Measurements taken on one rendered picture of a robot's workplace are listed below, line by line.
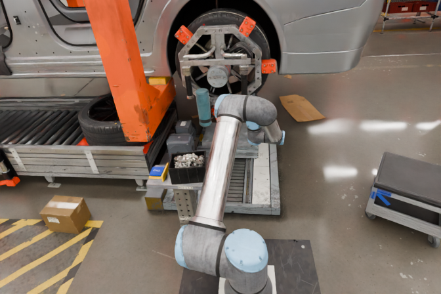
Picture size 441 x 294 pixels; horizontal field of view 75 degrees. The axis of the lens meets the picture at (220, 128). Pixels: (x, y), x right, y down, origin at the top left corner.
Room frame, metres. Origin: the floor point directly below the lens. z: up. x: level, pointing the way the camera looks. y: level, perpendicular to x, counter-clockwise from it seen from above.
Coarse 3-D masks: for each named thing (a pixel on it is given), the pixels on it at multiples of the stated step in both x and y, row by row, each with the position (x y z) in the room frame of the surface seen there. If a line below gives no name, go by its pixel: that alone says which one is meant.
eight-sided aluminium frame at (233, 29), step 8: (232, 24) 1.85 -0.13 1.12; (200, 32) 1.82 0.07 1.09; (208, 32) 1.81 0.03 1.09; (216, 32) 1.81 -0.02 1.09; (224, 32) 1.80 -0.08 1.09; (232, 32) 1.79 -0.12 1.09; (192, 40) 1.88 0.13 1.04; (240, 40) 1.78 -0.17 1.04; (248, 40) 1.77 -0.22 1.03; (184, 48) 1.84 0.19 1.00; (256, 48) 1.77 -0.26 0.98; (256, 56) 1.76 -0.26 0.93; (256, 64) 1.77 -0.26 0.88; (256, 72) 1.77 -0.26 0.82; (184, 80) 1.85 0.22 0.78; (256, 80) 1.76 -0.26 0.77; (192, 88) 1.84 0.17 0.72; (248, 88) 1.78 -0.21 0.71; (256, 88) 1.77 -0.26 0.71
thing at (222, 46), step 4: (220, 36) 1.80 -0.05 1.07; (220, 40) 1.80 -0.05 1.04; (220, 44) 1.80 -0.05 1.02; (224, 44) 1.79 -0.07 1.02; (220, 48) 1.74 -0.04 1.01; (224, 48) 1.78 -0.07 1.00; (220, 52) 1.66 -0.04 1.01; (224, 52) 1.64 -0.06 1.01; (224, 56) 1.62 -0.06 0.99; (228, 56) 1.61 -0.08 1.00; (232, 56) 1.60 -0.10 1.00; (236, 56) 1.60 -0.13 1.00; (240, 56) 1.59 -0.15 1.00; (244, 56) 1.59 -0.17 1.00
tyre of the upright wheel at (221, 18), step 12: (204, 12) 2.10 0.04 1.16; (216, 12) 1.95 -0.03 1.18; (228, 12) 1.94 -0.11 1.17; (240, 12) 2.01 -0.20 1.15; (192, 24) 1.92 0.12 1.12; (204, 24) 1.90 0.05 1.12; (216, 24) 1.89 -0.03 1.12; (228, 24) 1.88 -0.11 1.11; (240, 24) 1.86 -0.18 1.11; (252, 36) 1.85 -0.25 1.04; (264, 36) 1.94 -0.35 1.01; (180, 48) 1.93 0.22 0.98; (264, 48) 1.84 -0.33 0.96; (180, 72) 1.94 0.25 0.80
